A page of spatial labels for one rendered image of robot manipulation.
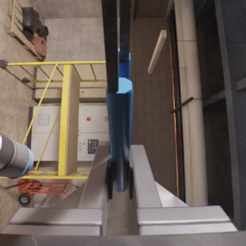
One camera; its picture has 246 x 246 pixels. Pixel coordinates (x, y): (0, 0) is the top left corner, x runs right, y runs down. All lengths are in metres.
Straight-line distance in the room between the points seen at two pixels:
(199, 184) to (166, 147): 1.50
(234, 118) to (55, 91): 3.60
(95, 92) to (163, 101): 1.68
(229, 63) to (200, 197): 2.23
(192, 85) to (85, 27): 3.32
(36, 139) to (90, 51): 2.56
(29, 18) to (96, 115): 2.29
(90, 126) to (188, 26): 2.74
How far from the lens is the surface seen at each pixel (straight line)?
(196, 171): 3.19
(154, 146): 4.34
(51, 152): 4.09
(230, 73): 3.41
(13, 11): 4.19
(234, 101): 3.29
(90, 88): 4.16
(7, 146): 0.44
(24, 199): 4.21
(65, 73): 3.15
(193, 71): 3.41
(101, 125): 3.85
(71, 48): 5.13
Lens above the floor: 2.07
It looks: 1 degrees up
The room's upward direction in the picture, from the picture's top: 90 degrees clockwise
